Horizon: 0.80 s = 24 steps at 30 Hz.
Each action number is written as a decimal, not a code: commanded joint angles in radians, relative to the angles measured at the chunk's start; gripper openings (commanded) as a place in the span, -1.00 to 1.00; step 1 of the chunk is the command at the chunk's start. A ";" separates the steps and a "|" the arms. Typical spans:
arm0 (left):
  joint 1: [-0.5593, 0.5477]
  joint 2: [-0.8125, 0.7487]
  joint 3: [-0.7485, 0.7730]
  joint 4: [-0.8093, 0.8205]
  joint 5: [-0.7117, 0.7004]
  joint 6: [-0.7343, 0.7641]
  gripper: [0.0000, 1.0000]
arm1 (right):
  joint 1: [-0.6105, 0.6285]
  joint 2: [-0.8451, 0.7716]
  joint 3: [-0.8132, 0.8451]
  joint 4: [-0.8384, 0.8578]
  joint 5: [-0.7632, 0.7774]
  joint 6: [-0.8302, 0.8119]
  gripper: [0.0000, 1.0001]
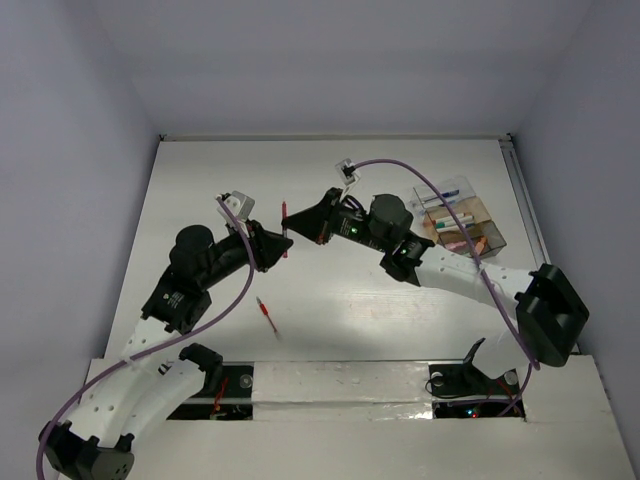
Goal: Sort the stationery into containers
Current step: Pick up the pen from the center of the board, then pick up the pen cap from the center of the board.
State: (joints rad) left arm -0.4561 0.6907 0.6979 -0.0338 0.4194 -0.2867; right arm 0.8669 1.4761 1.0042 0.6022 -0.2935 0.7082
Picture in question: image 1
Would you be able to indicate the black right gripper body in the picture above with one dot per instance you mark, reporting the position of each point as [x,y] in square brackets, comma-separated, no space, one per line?
[352,224]

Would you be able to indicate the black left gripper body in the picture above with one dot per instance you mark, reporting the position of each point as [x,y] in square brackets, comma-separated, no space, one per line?
[232,254]

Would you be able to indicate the red gel pen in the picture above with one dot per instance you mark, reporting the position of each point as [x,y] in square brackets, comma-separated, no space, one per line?
[284,230]

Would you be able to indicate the red ballpoint pen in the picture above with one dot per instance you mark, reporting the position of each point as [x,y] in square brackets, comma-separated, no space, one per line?
[265,312]

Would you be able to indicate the red capped white marker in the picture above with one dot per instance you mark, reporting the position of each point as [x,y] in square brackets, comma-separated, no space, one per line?
[468,218]

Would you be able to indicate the green capped white marker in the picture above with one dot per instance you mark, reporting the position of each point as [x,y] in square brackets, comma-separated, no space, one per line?
[450,222]

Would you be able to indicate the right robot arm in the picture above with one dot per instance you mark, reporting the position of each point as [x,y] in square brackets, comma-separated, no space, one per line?
[544,314]

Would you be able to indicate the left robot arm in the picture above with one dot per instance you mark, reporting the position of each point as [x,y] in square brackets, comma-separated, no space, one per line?
[95,435]

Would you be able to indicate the clear compartment organizer box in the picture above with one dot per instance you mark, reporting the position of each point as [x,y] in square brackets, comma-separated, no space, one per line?
[469,228]

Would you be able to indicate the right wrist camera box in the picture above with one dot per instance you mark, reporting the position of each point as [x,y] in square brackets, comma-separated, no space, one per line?
[348,174]

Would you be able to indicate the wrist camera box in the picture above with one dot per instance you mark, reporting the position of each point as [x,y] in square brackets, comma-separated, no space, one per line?
[237,204]
[348,174]

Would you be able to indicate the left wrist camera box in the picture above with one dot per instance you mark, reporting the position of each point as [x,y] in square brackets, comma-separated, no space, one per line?
[237,204]

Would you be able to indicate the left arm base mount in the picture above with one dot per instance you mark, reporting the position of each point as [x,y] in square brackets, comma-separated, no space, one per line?
[227,399]

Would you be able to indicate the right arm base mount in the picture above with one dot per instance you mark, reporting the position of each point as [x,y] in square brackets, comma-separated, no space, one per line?
[461,391]

